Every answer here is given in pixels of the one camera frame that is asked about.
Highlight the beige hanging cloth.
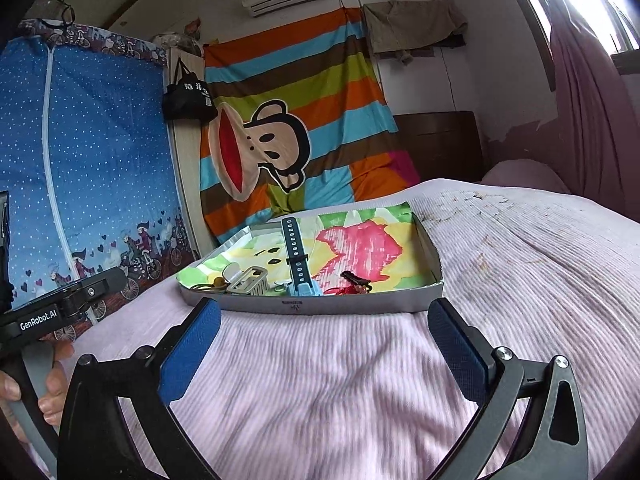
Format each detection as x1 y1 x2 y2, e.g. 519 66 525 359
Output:
362 0 469 64

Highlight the pink ribbed bedspread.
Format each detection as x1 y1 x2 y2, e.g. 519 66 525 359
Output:
27 177 640 480

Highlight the blue dotted fabric wardrobe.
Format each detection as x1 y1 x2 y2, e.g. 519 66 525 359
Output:
0 21 200 343

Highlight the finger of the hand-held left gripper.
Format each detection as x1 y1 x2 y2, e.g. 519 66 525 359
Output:
60 266 128 311

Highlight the person's left hand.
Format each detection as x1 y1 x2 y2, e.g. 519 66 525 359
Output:
0 341 77 442

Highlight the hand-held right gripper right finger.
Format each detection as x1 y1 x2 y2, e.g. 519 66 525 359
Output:
426 297 591 480

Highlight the blue wristwatch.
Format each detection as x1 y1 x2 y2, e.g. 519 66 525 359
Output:
272 216 325 300

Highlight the brown hair tie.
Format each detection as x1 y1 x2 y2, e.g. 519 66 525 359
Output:
189 274 228 295

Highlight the silver metal hair clip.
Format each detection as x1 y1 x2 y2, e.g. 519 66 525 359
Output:
226 266 269 297

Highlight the pink pillow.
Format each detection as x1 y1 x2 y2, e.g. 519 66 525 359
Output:
479 158 572 197

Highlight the black tote bag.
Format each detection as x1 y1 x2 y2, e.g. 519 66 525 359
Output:
161 57 220 124

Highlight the clear plastic bag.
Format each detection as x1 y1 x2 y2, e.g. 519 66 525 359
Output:
151 31 205 57

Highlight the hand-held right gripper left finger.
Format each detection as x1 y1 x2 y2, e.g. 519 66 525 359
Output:
55 297 223 480

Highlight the striped monkey print sheet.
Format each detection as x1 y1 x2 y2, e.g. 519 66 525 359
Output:
199 6 422 244

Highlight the dark wooden headboard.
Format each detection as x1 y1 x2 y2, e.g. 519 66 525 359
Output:
391 111 487 184

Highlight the shallow box with colourful lining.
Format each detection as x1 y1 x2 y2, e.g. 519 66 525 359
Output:
177 201 445 317

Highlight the pink curtain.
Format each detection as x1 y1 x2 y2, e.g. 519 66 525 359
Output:
541 0 640 223

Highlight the light wooden cabinet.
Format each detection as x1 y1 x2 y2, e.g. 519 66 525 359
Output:
166 47 215 262

